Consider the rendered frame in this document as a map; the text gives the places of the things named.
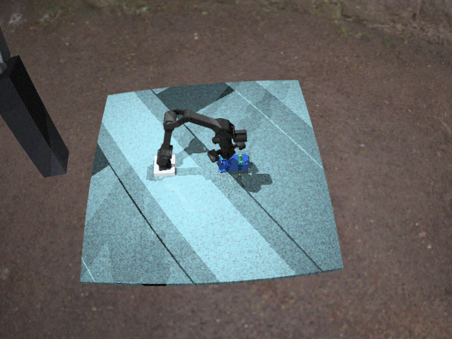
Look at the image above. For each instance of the blue circuit board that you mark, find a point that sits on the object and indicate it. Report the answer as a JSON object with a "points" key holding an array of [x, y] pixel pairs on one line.
{"points": [[236, 162]]}

